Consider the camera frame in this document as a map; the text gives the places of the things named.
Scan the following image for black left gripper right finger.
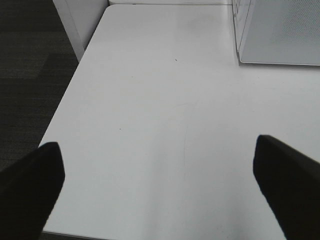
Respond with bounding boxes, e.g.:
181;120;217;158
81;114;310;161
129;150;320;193
252;135;320;240

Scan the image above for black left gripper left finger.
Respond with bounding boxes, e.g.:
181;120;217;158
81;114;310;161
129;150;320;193
0;142;65;240

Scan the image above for white microwave door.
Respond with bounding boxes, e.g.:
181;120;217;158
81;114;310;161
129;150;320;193
232;0;320;66

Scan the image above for white cabinet panel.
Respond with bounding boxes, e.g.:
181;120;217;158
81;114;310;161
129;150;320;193
52;0;109;61

